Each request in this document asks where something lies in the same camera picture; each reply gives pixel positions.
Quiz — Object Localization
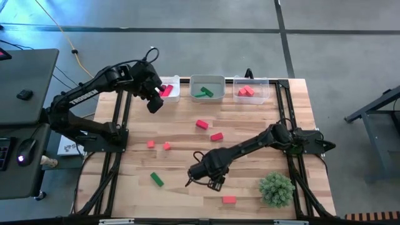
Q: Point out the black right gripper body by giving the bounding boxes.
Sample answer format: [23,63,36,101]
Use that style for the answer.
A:
[188,148,231,186]

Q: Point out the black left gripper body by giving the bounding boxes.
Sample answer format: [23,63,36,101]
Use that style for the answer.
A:
[129,60,163,98]

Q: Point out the white plastic bin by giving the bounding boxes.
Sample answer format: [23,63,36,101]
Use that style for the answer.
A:
[156,74,181,104]

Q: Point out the grey plastic bin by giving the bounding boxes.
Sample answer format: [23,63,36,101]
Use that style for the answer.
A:
[189,74,226,103]

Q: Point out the green artificial shrub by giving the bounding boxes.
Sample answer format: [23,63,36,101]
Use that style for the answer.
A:
[258,171,296,209]

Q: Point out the clear plastic bin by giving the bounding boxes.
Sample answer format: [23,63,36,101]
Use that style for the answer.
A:
[232,74,271,105]

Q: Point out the white labelled box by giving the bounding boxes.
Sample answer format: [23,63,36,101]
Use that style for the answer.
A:
[57,134,83,157]

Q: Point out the dark grey desk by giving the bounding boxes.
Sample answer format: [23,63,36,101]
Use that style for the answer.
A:
[0,48,60,126]
[0,123,53,201]

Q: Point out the small black desk device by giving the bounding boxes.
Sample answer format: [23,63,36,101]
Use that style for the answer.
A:
[16,89,34,101]

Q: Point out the white plug adapter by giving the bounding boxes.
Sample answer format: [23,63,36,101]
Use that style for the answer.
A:
[39,155,59,169]

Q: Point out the black computer mouse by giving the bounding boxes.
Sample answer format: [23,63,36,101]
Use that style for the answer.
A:
[16,138,37,167]

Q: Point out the black device with red light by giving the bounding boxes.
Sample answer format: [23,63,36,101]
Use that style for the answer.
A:
[0,47,13,62]

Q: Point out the black backlit keyboard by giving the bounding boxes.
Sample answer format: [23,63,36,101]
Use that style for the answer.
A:
[0,136,12,172]

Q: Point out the grey metal table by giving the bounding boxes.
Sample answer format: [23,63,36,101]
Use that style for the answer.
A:
[344,84,400,184]

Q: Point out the orange black striped bar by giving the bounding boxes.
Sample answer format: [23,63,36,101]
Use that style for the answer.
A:
[344,211,400,222]

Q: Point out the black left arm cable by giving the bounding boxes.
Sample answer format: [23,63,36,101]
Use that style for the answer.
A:
[93,46,160,82]

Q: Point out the yellow floor cable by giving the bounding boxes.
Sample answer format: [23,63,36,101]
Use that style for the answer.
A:
[33,0,95,79]

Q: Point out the black floor cable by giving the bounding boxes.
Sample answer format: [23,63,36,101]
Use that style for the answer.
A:
[0,39,34,51]
[52,65,83,91]

